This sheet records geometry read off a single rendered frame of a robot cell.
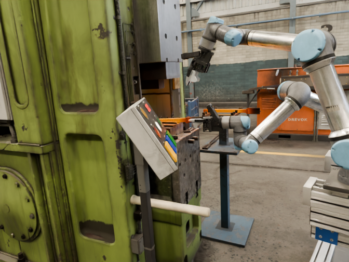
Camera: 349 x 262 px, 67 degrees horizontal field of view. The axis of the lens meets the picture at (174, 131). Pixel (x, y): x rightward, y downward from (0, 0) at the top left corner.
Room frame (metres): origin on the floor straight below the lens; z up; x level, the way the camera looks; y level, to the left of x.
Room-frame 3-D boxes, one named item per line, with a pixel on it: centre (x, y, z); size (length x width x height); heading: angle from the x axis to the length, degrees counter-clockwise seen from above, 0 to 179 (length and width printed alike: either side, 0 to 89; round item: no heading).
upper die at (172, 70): (1.72, 0.17, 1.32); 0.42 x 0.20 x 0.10; 65
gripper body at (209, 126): (1.56, -0.23, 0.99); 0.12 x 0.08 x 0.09; 65
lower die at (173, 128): (1.72, 0.17, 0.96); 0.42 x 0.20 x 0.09; 65
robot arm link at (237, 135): (1.47, -0.38, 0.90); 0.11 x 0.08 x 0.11; 4
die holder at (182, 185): (1.78, 0.16, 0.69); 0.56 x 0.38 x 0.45; 65
